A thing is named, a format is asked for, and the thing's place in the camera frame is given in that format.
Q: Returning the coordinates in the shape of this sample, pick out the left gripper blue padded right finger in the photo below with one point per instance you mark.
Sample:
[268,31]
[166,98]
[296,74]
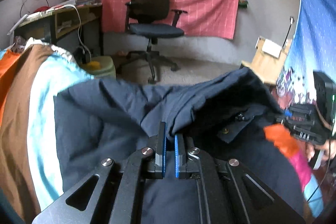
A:
[181,156]

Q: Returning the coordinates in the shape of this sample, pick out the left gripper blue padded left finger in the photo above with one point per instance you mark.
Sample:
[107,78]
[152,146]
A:
[160,152]

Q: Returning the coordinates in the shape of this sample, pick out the dark navy puffer jacket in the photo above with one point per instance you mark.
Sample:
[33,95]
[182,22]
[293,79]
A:
[225,117]

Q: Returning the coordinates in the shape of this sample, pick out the person's right hand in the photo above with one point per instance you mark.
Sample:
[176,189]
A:
[328,150]

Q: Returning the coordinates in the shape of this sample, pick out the blue cartoon print curtain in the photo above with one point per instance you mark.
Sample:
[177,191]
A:
[312,49]

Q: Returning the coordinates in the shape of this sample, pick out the small wooden side table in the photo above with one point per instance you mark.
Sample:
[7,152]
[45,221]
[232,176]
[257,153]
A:
[268,60]

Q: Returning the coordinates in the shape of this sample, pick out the green plastic stool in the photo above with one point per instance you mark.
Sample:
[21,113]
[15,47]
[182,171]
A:
[100,66]

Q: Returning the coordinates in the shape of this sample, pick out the orange brown teal bed sheet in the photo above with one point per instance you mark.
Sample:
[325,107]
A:
[30,171]

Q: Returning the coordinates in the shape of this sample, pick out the black office chair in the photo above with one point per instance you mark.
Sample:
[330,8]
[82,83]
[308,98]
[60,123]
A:
[151,19]

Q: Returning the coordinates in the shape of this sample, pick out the wooden desk with shelf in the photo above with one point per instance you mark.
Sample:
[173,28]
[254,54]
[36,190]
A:
[61,20]

